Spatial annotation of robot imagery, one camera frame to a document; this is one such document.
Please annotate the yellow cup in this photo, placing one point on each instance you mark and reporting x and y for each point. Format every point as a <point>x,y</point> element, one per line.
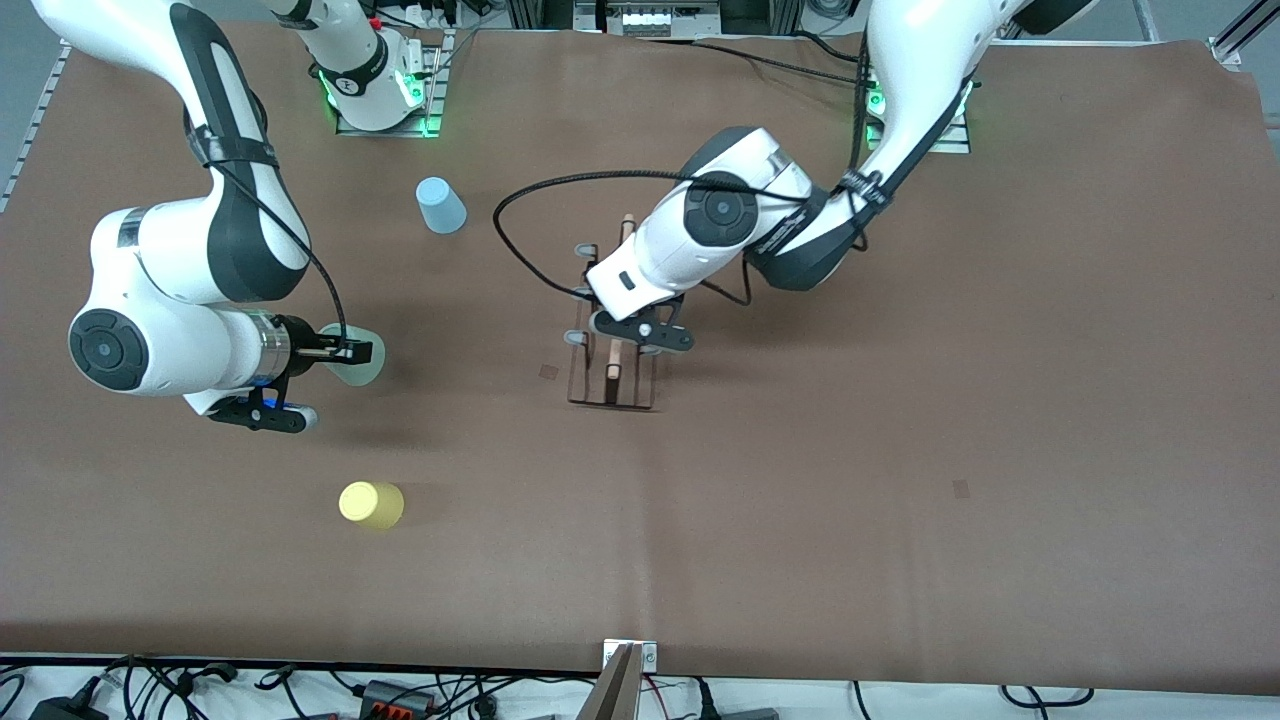
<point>370,503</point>

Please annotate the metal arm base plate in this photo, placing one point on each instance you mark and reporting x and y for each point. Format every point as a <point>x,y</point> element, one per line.
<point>955,140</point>
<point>432,80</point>

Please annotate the pale green cup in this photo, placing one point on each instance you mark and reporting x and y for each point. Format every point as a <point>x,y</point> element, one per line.
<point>362,375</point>

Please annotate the black orange connector box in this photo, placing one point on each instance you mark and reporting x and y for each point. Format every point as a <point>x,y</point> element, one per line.
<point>395,697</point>

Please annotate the light blue cup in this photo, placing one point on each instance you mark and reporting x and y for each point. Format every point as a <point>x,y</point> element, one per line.
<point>440,205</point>

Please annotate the brown table mat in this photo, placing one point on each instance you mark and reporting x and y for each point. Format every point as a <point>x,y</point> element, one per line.
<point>750,550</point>

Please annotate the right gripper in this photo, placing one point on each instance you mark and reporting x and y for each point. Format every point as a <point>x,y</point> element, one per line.
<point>300,345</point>

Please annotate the white power strip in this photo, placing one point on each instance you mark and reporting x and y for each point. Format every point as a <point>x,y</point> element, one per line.
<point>655,18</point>

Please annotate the aluminium corner profile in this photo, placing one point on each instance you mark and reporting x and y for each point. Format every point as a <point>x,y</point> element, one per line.
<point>1245,30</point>

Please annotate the black power adaptor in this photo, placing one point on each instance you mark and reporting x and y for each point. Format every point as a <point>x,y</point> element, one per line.
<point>65,710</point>

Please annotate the slotted aluminium rail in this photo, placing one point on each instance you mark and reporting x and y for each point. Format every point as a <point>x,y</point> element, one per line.
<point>35,125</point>

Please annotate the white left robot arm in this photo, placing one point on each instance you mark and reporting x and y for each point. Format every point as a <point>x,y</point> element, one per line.
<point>720,210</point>

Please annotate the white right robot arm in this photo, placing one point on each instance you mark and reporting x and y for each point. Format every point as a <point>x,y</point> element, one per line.
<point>150,260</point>

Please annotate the small metal edge bracket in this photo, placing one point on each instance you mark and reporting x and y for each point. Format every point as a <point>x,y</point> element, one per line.
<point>648,655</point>

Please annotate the brown angled beam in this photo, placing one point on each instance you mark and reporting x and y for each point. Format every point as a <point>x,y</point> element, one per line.
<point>612,690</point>

